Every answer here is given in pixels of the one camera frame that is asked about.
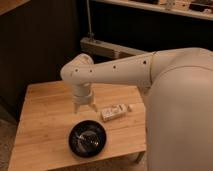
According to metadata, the upper wooden shelf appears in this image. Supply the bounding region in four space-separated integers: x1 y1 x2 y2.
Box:
94 0 213 21

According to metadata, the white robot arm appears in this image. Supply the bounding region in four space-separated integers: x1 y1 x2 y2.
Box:
60 47 213 171

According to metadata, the metal vertical pole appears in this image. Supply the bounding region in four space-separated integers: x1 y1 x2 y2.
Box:
86 0 94 42

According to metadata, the grey metal beam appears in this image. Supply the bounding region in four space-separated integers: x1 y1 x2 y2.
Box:
80 37 144 59

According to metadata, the wooden side table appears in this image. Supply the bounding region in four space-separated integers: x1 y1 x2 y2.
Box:
8 81 146 171

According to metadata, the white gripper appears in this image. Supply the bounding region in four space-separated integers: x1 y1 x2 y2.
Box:
73 92 98 114

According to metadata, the black ceramic bowl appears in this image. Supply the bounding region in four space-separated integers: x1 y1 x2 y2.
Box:
68 120 107 158

